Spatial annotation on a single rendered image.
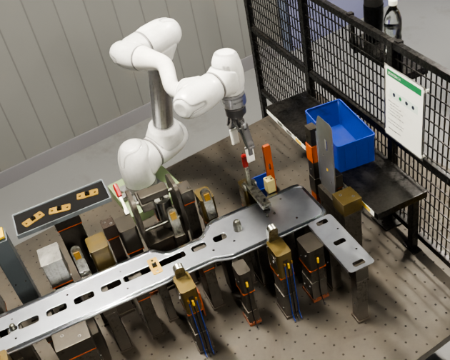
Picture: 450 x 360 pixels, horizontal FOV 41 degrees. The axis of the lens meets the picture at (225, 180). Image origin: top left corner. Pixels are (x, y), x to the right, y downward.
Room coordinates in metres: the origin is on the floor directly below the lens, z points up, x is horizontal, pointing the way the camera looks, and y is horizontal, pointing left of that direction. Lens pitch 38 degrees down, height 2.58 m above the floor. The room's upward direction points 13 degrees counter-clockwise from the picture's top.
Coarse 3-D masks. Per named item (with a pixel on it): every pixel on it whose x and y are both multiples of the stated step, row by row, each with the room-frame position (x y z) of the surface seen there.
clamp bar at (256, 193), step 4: (252, 184) 1.85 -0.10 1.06; (248, 188) 1.82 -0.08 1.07; (252, 188) 1.82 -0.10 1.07; (256, 188) 1.81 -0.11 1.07; (252, 192) 1.79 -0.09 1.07; (256, 192) 1.79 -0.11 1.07; (260, 192) 1.78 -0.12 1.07; (252, 196) 1.79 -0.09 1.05; (256, 196) 1.76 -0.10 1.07; (260, 196) 1.76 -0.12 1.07; (264, 196) 1.75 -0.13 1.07; (256, 200) 1.75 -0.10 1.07; (260, 200) 1.74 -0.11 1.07; (264, 200) 1.72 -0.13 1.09; (268, 200) 1.73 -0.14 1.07; (260, 204) 1.72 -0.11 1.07; (264, 204) 1.71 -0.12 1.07; (268, 204) 1.71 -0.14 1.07; (264, 208) 1.71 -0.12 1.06; (268, 208) 1.73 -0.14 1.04; (264, 212) 1.71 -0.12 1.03; (268, 212) 1.71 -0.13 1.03
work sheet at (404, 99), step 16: (384, 64) 1.88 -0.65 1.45; (384, 80) 1.88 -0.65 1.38; (400, 80) 1.79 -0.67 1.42; (384, 96) 1.88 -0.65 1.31; (400, 96) 1.79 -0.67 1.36; (416, 96) 1.71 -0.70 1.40; (400, 112) 1.79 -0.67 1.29; (416, 112) 1.70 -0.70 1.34; (400, 128) 1.79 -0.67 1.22; (416, 128) 1.70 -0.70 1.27; (400, 144) 1.79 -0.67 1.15; (416, 144) 1.70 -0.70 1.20
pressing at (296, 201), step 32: (288, 192) 1.83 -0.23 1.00; (224, 224) 1.73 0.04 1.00; (256, 224) 1.69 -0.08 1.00; (288, 224) 1.65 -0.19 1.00; (160, 256) 1.63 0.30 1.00; (192, 256) 1.60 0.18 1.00; (224, 256) 1.56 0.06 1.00; (64, 288) 1.58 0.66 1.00; (96, 288) 1.55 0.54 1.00; (0, 320) 1.49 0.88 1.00; (64, 320) 1.43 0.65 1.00
